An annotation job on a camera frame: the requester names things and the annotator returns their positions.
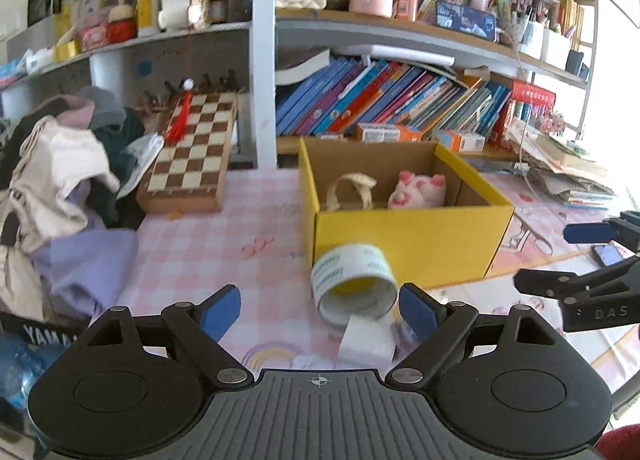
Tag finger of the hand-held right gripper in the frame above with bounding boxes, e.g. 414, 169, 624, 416
513, 255, 640, 307
563, 210, 640, 244

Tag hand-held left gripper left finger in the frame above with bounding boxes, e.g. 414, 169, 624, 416
77, 284, 255, 390

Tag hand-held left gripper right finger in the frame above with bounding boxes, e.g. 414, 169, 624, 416
386, 283, 561, 387

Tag white charger block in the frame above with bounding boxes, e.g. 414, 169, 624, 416
338, 315, 396, 367

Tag yellow cardboard box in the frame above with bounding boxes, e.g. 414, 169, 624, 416
298, 137, 516, 291

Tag white tape roll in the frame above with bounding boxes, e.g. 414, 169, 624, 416
310, 241, 399, 326

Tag pink pig plush toy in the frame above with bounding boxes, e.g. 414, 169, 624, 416
387, 170, 447, 210

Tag cream wrist watch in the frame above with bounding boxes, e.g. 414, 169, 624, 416
326, 173, 378, 212

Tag person's right forearm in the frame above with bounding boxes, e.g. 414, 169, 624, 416
595, 427, 640, 460

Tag black smartphone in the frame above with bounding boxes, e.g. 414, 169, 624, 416
592, 243, 633, 267

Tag pink checked tablecloth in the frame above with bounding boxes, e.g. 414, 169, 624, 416
115, 167, 640, 391

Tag stack of papers and books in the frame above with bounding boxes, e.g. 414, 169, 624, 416
505, 117, 618, 211

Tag pink flower ornament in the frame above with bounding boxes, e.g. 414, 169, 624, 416
532, 110, 566, 136

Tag purple garment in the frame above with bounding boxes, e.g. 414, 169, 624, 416
35, 227, 141, 318

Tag wooden chessboard box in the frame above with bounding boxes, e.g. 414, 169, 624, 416
136, 90, 238, 213

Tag orange and white carton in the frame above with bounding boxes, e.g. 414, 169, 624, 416
432, 129, 487, 152
356, 121, 423, 142

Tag black printed case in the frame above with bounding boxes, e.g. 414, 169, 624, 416
0, 313, 93, 348

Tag white pen holders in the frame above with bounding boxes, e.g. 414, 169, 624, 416
520, 15, 571, 66

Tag red tassel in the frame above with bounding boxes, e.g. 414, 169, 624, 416
165, 79, 196, 143

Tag dark clothes pile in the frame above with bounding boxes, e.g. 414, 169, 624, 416
75, 85, 166, 231

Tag blue water bottle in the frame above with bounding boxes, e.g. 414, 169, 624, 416
0, 333, 66, 411

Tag pile of clothes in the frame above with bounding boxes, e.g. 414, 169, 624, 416
0, 115, 121, 321

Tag row of colourful books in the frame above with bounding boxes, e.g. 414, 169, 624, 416
276, 55, 556, 146

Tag white bookshelf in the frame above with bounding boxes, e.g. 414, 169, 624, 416
0, 0, 601, 171

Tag smartphone showing video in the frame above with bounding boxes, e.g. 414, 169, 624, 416
435, 0, 500, 44

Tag white shelf lamp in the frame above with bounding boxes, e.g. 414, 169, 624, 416
325, 44, 456, 67

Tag red jar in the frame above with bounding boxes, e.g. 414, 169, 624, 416
106, 0, 138, 44

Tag white bottle with yellow label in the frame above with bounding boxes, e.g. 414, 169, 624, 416
136, 0, 161, 37

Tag white cable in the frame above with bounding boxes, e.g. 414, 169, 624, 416
500, 25, 546, 191

